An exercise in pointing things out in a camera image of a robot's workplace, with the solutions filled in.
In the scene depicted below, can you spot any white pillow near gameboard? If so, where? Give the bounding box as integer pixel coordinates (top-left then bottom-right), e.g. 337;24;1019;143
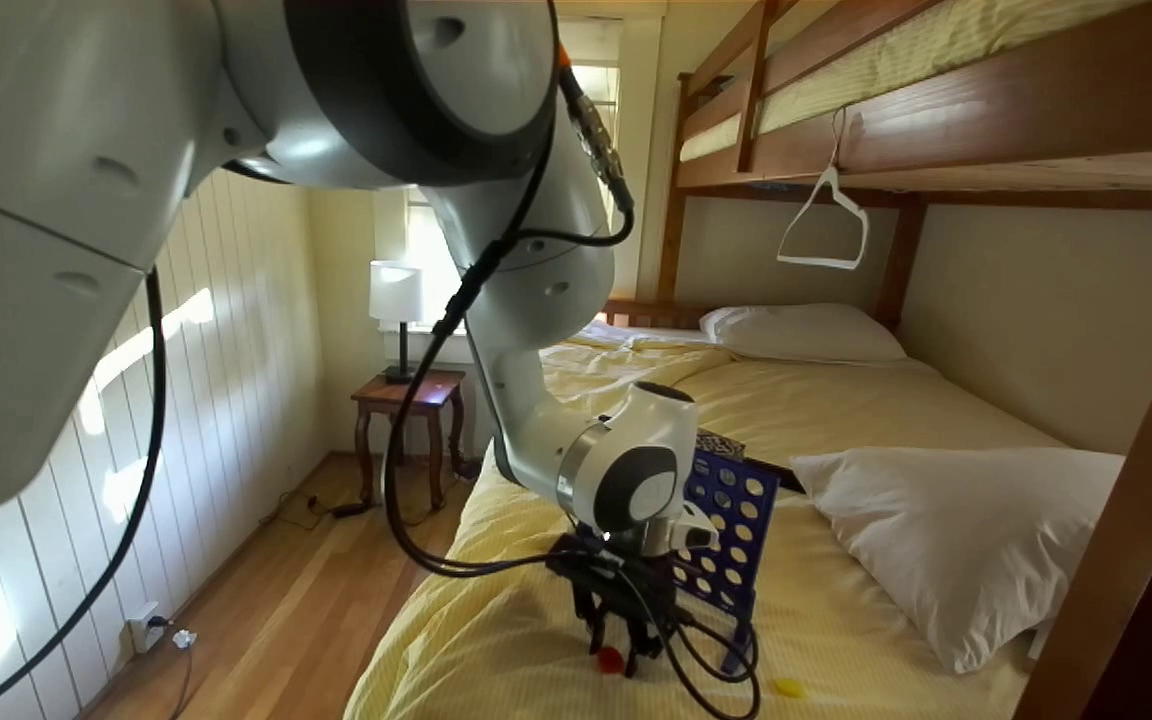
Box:
791;447;1124;675

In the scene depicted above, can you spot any yellow game chip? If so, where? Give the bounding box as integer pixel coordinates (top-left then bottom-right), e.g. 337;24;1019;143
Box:
769;675;806;701

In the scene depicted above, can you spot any small wooden nightstand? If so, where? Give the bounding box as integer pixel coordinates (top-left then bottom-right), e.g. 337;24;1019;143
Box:
354;372;464;511

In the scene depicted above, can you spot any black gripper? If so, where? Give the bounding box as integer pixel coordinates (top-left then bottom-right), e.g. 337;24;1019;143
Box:
545;527;677;658

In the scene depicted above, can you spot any orange game chip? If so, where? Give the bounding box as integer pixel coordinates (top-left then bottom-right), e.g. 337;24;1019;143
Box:
598;647;625;675

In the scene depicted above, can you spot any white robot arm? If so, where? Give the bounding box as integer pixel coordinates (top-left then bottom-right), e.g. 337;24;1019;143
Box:
0;0;703;655

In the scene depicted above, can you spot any wooden bunk bed frame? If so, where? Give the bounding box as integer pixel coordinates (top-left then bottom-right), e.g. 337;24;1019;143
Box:
644;0;1152;720

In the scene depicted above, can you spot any white table lamp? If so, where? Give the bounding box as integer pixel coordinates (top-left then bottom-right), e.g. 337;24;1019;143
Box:
369;261;425;385

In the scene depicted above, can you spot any white pillow near wall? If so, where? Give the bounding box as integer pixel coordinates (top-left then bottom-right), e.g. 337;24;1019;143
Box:
699;303;903;362

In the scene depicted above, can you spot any yellow striped bed sheet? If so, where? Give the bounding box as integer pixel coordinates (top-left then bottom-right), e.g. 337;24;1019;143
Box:
343;333;1041;720

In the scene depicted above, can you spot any upper bunk mattress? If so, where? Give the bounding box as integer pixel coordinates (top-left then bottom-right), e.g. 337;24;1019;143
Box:
677;0;1152;168

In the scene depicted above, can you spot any white plastic clothes hanger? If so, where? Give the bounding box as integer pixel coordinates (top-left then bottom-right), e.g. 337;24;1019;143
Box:
775;124;873;270

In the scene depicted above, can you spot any blue connect four gameboard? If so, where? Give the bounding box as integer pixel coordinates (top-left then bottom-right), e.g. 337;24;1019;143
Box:
677;430;781;681

